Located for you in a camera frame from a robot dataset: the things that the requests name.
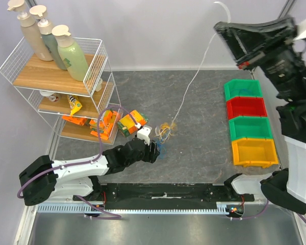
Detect white cable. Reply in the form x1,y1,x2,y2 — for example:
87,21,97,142
154,1,232,143

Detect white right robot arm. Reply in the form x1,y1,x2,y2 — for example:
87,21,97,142
214,16,306,215

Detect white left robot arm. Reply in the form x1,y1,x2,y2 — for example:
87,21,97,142
17,138,160,206

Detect orange yellow crayon box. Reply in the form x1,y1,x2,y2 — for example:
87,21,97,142
117,110,148,137

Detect top green storage bin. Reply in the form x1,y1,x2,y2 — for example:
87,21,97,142
224,79,263,101

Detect green storage bin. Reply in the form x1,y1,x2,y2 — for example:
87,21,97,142
224,79,263,101
229,116,273,141

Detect orange boxes on shelf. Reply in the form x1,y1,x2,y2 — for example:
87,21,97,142
61,110,122,144

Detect red storage bin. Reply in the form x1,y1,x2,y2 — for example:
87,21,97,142
226,96,267,120

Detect lower green storage bin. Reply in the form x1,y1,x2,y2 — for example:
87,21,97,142
229,116,273,141

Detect yellow snack bag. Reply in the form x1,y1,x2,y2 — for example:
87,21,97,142
67,94,82,116

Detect yellow storage bin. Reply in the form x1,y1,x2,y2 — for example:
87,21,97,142
232,138,279,168

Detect white cup on shelf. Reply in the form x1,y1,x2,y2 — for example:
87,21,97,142
40,90,61,102

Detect light green pump bottle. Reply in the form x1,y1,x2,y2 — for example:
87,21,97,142
52,24,89,82

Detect grey-green pump bottle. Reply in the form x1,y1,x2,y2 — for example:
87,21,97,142
30,5,67,70

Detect beige pump bottle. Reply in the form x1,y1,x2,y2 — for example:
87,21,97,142
7,0,53,61

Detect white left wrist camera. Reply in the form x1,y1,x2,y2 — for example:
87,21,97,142
136,126,152,145

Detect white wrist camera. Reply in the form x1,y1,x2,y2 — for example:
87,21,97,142
294,19,306,41
136,126,152,145

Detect yellow cable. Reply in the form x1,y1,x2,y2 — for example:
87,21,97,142
155,121,178,142

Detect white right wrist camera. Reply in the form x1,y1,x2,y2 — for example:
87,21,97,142
294,19,306,41

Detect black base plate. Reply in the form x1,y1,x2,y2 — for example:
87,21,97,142
84,183,254,209

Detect white wire shelf rack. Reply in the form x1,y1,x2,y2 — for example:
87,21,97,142
0,38,121,136

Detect grey cable duct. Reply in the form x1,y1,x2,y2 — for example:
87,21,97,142
37,203,239,215

